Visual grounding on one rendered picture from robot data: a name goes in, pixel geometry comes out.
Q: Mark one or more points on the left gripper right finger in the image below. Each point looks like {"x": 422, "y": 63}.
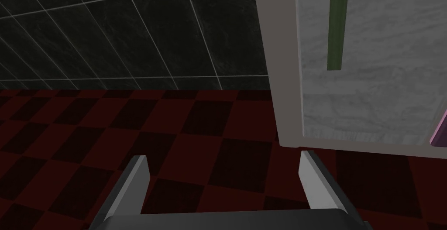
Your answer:
{"x": 319, "y": 184}

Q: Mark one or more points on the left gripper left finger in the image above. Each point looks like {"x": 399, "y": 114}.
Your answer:
{"x": 131, "y": 188}

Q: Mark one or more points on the grey cupboard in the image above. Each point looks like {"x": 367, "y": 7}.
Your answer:
{"x": 279, "y": 66}

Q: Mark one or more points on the grey marble cupboard door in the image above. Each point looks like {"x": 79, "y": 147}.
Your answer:
{"x": 377, "y": 66}

